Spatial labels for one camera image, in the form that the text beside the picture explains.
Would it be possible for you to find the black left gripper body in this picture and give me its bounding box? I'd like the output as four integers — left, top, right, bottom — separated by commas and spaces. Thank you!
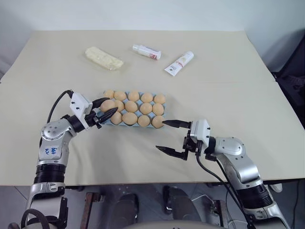
85, 108, 103, 130

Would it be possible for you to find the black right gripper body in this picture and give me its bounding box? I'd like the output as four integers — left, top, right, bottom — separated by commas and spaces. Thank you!
182, 130, 203, 160

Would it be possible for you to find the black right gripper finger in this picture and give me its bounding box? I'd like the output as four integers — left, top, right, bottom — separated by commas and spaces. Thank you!
163, 119, 192, 129
155, 145, 187, 160

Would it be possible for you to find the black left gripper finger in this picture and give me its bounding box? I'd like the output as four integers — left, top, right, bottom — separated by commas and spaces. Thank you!
91, 97, 109, 110
98, 107, 119, 125

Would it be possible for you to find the blue egg tray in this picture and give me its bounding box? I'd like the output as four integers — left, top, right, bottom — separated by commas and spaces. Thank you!
95, 90, 167, 131

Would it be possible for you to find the dark rounded shape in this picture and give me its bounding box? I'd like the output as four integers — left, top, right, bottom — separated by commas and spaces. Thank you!
163, 185, 199, 221
111, 192, 140, 221

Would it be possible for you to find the white squeeze tube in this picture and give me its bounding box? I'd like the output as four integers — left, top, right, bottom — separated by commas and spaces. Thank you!
163, 51, 195, 77

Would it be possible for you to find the white bottle with red label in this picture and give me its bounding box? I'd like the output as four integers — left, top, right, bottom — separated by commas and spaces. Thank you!
132, 43, 163, 61

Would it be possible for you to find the rusty metal table leg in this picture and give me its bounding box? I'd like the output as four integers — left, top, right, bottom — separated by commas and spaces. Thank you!
80, 192, 103, 229
211, 199, 231, 229

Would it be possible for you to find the black chair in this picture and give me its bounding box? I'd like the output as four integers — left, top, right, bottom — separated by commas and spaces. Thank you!
271, 28, 305, 131

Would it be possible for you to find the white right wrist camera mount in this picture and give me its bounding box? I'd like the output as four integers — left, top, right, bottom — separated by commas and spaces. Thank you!
190, 119, 211, 149

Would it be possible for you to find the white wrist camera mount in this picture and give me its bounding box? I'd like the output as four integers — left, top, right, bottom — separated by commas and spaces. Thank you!
69, 92, 93, 131
190, 119, 211, 149

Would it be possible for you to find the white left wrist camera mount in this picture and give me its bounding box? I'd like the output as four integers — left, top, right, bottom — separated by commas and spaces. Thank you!
69, 92, 93, 131

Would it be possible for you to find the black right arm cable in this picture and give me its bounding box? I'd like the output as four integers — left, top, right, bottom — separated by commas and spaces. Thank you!
195, 152, 254, 229
209, 156, 240, 200

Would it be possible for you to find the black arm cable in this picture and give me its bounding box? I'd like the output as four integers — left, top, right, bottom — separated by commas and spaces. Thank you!
195, 152, 254, 229
209, 156, 240, 200
47, 89, 74, 124

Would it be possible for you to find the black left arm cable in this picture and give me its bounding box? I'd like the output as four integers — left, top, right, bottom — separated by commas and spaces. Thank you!
47, 89, 74, 124

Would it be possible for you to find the thin white cable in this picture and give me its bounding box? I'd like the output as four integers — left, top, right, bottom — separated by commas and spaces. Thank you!
190, 193, 215, 204

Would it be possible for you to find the thick black cable loop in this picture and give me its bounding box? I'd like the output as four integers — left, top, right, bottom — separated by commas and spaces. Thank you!
20, 208, 50, 229

